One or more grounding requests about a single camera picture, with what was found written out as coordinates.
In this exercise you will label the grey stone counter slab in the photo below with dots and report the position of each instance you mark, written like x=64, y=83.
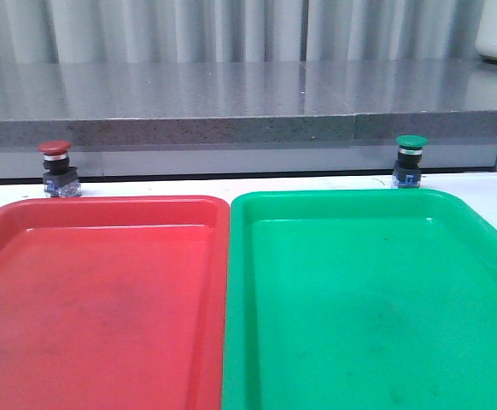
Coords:
x=324, y=102

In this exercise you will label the red mushroom push button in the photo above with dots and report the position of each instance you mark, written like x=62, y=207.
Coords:
x=60, y=179

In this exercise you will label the green mushroom push button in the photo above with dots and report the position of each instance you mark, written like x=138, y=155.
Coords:
x=406, y=171

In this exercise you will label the green plastic tray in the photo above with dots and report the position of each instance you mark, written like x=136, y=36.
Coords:
x=360, y=299

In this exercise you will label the red plastic tray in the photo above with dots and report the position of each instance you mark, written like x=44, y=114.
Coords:
x=112, y=302

